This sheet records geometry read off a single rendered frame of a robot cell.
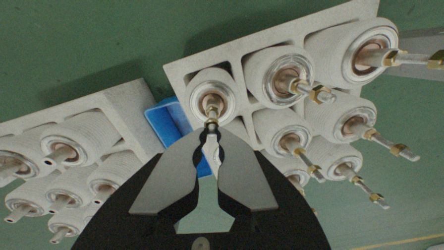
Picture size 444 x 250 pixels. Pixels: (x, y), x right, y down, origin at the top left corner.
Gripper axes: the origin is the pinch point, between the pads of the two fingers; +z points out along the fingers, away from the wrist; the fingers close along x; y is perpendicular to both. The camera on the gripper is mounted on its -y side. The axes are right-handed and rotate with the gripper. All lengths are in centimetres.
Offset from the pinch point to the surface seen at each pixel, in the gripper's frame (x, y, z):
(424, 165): 112, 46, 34
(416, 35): 36.6, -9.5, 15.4
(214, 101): 0.2, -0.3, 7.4
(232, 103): 3.2, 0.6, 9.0
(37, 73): -56, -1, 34
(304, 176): 20.4, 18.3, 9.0
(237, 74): 4.7, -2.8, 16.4
